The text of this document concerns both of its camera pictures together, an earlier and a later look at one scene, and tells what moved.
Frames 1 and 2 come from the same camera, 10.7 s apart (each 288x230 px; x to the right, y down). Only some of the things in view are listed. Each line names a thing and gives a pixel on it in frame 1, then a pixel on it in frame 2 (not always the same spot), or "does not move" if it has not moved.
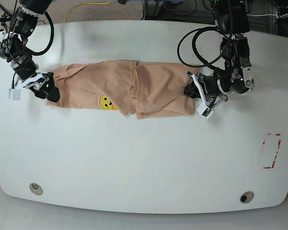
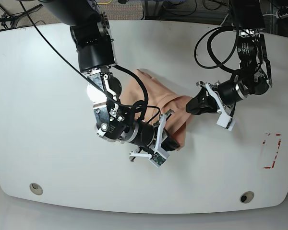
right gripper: (212, 89) → (231, 91)
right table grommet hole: (246, 197) does not move
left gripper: (27, 68) → (148, 134)
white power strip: (283, 16) does not move
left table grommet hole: (36, 189) does not move
